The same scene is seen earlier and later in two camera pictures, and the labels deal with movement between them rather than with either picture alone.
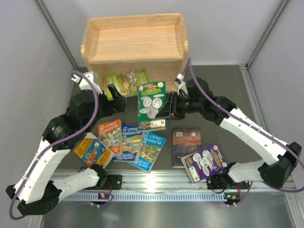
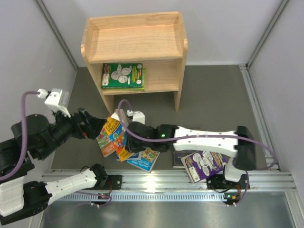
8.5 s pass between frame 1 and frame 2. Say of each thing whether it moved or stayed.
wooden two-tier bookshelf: stayed
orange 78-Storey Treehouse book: moved
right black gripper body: moved
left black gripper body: moved
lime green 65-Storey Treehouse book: moved
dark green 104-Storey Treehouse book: moved
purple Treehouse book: stayed
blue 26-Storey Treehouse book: stayed
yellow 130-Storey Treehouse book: moved
